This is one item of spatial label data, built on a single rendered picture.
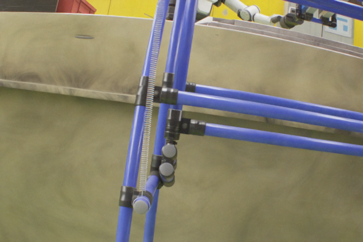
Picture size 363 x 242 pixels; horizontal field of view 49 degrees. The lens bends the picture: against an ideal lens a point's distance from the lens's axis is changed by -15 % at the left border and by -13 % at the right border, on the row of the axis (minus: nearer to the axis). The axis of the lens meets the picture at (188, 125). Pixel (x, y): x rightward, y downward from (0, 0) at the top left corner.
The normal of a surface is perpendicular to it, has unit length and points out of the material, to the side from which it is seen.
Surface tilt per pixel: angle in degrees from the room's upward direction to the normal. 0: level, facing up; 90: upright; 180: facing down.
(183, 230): 90
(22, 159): 90
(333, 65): 88
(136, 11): 90
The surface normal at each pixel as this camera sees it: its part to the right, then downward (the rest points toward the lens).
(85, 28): -0.01, 0.27
